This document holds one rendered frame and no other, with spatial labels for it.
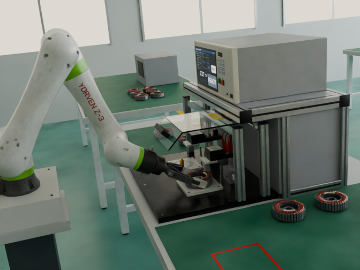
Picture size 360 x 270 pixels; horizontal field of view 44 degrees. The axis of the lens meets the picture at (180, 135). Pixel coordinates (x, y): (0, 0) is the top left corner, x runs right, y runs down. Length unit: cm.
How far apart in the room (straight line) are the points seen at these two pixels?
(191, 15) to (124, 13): 97
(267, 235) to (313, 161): 40
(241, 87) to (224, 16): 517
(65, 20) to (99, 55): 65
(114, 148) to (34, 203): 35
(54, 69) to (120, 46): 493
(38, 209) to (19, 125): 35
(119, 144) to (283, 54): 69
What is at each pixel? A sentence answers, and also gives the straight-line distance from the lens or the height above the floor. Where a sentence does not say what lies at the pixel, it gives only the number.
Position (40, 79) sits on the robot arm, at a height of 129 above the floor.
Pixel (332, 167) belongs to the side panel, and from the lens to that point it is 182.
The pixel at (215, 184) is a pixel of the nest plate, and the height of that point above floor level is 78.
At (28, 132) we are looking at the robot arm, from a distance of 156.
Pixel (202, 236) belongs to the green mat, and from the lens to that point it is 151.
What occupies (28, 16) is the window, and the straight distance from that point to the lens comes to 632.
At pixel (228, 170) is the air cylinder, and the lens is 182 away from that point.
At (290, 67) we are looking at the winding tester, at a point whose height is 122.
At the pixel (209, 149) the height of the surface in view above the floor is 92.
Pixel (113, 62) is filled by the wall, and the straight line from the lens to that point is 642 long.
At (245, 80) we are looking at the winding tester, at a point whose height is 120.
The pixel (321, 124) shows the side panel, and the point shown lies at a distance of 174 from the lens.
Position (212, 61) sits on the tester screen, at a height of 125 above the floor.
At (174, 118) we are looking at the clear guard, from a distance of 172.
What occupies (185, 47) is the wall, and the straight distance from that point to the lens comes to 663.
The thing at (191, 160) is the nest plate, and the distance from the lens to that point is 208.
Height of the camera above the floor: 150
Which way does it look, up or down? 17 degrees down
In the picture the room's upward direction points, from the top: 5 degrees counter-clockwise
